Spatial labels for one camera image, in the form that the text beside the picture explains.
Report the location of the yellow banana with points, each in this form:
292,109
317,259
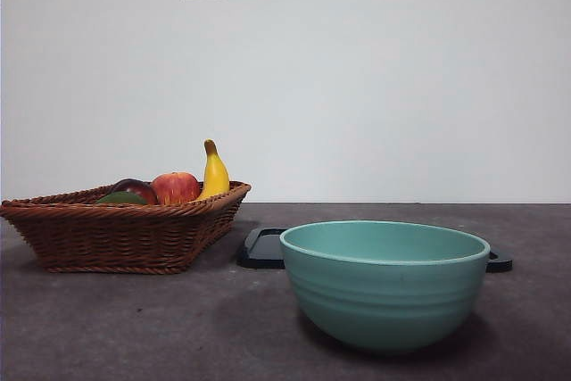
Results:
216,176

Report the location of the brown wicker basket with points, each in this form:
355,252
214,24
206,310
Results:
111,240

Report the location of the green avocado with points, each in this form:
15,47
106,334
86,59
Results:
120,199

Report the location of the red apple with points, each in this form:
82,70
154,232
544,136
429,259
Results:
176,188

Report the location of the dark red plum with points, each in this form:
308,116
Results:
136,188

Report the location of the teal ceramic bowl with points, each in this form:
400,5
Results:
383,296

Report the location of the black rectangular tray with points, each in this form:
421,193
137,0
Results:
263,249

